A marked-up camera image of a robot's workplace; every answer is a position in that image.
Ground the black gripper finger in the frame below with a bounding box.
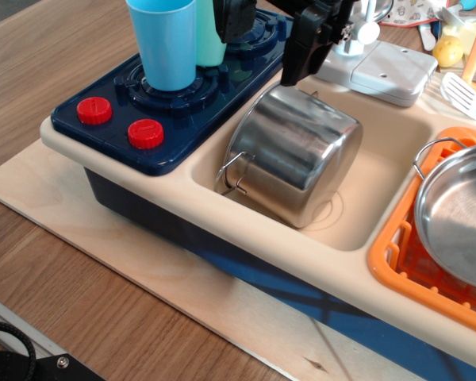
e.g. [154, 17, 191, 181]
[213, 0, 257, 43]
[280, 37, 332, 87]

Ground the stainless steel pot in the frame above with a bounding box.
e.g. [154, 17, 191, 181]
[214, 84, 363, 228]

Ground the black braided cable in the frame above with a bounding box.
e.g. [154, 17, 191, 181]
[0, 320, 37, 381]

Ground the red stove knob right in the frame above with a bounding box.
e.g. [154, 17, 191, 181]
[128, 119, 164, 149]

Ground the white plastic spatula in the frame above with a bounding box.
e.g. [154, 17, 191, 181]
[440, 72, 476, 120]

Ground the mint green plastic cup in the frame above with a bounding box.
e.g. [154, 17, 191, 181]
[196, 0, 227, 67]

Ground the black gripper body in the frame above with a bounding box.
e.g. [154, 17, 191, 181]
[269, 0, 355, 44]

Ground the beige toy sink unit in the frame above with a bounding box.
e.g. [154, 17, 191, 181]
[40, 59, 476, 375]

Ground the grey toy faucet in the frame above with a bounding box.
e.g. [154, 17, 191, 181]
[315, 1, 437, 107]

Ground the light plywood board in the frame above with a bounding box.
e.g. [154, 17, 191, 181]
[0, 143, 459, 380]

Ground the light blue plastic cup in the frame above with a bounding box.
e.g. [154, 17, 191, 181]
[126, 1, 196, 91]

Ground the orange plastic dish rack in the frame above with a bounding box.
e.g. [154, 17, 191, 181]
[368, 127, 476, 331]

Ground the red stove knob left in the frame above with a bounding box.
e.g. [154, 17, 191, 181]
[76, 97, 113, 125]

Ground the patterned white cloth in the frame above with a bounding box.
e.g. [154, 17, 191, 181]
[380, 0, 450, 28]

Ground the black metal bracket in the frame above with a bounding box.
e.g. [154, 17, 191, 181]
[33, 353, 105, 381]

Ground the yellow toy potato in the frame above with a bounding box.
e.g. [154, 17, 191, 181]
[432, 36, 464, 67]

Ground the navy blue toy stove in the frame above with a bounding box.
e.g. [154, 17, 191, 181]
[51, 9, 294, 175]

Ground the stainless steel pan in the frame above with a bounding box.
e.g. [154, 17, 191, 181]
[413, 137, 476, 287]

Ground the red stove knob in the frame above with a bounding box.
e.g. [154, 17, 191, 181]
[76, 97, 113, 125]
[128, 119, 164, 149]

